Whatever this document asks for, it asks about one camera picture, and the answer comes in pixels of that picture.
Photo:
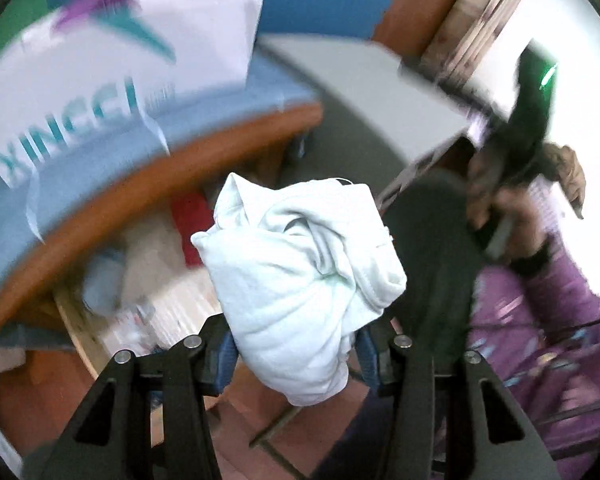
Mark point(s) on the white pink floral underwear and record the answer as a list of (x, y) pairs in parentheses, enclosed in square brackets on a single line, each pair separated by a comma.
[(131, 329)]

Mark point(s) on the purple patterned sleeve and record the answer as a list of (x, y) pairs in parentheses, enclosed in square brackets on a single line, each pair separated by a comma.
[(537, 323)]

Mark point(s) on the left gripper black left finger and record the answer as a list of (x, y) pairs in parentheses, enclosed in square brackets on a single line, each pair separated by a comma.
[(145, 418)]

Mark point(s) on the blue checked cloth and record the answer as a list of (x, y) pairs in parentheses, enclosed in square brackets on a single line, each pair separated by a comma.
[(29, 213)]

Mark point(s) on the wooden nightstand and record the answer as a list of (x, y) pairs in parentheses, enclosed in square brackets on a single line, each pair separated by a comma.
[(126, 200)]

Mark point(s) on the white XINCCI shoe box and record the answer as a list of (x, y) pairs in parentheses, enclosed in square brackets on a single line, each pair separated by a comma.
[(58, 88)]

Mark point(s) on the red underwear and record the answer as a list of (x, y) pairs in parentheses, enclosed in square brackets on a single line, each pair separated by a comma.
[(191, 214)]

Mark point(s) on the light blue sock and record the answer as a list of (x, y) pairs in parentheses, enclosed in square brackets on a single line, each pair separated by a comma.
[(103, 281)]

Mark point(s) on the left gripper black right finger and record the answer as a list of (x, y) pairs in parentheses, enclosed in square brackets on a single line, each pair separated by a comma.
[(464, 423)]

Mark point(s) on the purple bra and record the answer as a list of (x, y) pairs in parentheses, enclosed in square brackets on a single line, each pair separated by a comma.
[(77, 10)]

